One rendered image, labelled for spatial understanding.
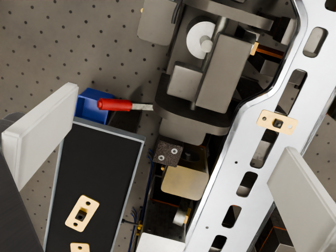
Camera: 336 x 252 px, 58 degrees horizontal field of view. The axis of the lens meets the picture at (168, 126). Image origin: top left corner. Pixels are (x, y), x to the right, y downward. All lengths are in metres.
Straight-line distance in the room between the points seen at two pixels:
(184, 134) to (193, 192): 0.14
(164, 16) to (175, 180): 0.32
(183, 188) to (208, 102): 0.26
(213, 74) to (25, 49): 0.72
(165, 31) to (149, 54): 0.40
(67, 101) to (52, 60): 0.85
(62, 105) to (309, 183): 0.13
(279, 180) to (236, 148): 0.52
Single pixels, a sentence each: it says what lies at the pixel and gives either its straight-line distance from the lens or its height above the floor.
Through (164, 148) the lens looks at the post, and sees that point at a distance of 0.59.
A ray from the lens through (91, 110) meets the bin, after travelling 1.02.
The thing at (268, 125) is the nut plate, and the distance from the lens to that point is 0.70.
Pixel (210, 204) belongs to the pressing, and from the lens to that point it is 0.79.
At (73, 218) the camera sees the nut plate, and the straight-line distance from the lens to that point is 0.64.
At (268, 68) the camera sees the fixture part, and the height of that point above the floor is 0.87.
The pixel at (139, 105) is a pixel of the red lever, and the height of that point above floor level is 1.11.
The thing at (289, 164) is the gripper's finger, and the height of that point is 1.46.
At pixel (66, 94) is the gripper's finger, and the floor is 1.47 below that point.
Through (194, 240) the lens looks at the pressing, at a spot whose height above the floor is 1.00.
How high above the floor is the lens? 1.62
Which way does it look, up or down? 66 degrees down
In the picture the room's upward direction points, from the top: 173 degrees counter-clockwise
